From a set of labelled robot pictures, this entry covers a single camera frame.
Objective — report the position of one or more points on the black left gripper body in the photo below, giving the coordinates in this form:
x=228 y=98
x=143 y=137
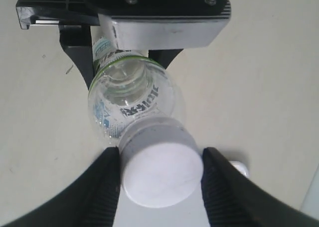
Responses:
x=54 y=12

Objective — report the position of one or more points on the white bottle cap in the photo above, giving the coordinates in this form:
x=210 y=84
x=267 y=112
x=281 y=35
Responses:
x=160 y=163

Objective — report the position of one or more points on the clear plastic water bottle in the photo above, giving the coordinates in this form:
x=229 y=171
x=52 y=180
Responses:
x=128 y=86

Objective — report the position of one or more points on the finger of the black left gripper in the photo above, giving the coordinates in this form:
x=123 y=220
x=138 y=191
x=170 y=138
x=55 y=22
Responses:
x=76 y=42
x=164 y=57

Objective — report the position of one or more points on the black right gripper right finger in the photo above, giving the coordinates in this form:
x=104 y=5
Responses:
x=232 y=200

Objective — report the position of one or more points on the white plastic tray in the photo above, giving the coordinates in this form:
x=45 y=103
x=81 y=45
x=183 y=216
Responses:
x=310 y=205

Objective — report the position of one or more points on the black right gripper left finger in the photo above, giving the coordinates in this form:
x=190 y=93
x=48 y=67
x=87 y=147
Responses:
x=90 y=201

